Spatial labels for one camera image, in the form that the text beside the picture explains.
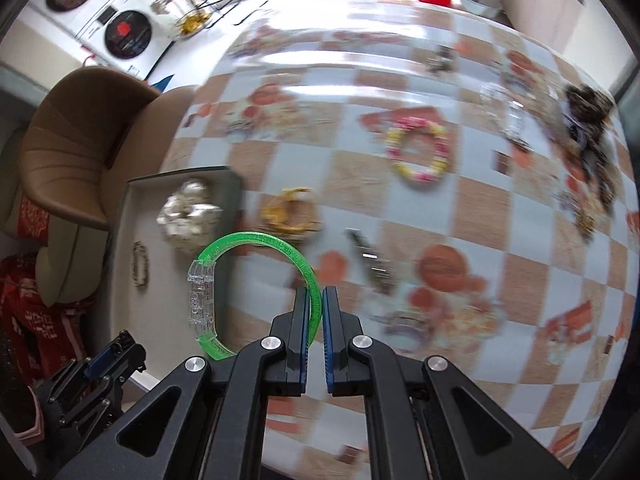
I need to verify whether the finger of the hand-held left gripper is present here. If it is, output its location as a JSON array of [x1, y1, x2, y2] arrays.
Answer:
[[107, 331, 147, 386], [84, 345, 124, 381]]

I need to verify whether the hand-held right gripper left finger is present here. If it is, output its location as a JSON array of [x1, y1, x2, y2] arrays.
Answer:
[[55, 287, 313, 480]]

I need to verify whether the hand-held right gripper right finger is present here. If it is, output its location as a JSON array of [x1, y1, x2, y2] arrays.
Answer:
[[323, 286, 576, 480]]

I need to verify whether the grey shallow tray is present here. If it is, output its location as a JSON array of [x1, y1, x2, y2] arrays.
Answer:
[[102, 165, 246, 396]]

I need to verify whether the beige toothed hair clip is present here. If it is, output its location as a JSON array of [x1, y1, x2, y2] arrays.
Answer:
[[346, 228, 396, 293]]

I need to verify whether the green translucent bracelet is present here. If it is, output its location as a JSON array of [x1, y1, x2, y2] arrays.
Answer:
[[186, 231, 322, 362]]

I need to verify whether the yellow cord bracelet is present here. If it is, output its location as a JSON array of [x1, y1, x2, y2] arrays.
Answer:
[[257, 187, 323, 236]]

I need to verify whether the pink yellow bead bracelet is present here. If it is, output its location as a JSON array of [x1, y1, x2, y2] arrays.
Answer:
[[385, 120, 449, 184]]

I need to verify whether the red printed cloth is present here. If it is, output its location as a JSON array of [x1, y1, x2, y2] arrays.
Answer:
[[0, 255, 96, 386]]

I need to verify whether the beige sofa seat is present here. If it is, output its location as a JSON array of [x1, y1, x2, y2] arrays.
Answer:
[[0, 125, 108, 306]]

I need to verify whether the white polka dot scrunchie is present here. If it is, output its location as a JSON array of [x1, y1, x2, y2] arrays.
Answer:
[[156, 178, 227, 251]]

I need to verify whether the red patterned cushion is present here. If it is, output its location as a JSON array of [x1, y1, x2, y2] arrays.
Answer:
[[17, 195, 51, 248]]

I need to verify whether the brown leather chair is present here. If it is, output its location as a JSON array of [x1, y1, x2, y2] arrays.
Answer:
[[20, 67, 198, 233]]

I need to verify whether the checkered printed tablecloth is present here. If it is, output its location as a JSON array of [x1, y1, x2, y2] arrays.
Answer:
[[160, 0, 633, 466]]

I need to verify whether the clear claw clip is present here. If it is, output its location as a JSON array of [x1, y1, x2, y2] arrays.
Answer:
[[480, 85, 531, 146]]

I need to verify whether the small dark brooch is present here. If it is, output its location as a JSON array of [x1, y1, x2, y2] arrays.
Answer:
[[425, 47, 456, 76]]

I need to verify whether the bowl with yellow contents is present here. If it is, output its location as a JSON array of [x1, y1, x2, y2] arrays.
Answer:
[[172, 7, 213, 41]]

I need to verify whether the white appliance with round windows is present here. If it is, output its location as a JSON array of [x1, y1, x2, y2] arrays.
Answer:
[[27, 0, 176, 73]]

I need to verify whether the metal basin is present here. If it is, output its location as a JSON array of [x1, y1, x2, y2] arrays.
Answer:
[[455, 0, 503, 16]]

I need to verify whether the silver chain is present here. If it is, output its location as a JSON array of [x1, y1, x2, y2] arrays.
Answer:
[[372, 310, 426, 341]]

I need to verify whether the brown braided hair tie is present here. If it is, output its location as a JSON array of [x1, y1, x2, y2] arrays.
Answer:
[[131, 241, 150, 288]]

